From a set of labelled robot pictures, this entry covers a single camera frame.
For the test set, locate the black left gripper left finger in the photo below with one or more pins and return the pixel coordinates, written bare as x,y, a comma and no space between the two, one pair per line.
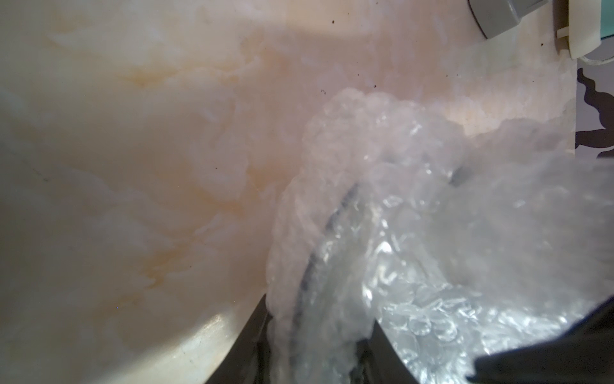
249,358

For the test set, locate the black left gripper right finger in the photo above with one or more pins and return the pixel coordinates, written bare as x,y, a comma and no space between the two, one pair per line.
378,362

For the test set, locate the bubble wrap sheet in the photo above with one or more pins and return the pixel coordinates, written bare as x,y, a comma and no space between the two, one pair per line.
457,246

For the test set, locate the grey tape dispenser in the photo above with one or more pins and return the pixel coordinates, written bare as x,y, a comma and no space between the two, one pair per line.
495,17

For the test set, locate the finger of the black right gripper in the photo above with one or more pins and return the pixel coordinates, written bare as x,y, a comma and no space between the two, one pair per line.
583,354

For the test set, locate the mint green toaster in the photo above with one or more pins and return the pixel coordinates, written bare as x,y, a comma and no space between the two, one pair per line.
583,29

